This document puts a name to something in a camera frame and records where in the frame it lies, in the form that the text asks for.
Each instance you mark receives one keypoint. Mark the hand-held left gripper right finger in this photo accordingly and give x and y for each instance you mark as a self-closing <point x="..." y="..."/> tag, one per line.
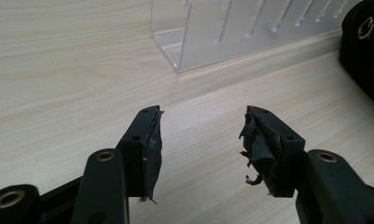
<point x="279" y="155"/>

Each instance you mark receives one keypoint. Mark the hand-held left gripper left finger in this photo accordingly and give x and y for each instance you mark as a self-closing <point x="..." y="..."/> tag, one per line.
<point x="141" y="149"/>

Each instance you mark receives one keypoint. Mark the black device at edge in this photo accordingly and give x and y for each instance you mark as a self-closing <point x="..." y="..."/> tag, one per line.
<point x="366" y="46"/>

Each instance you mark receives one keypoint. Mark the clear acrylic rack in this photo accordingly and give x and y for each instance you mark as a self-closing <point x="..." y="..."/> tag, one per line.
<point x="237" y="29"/>

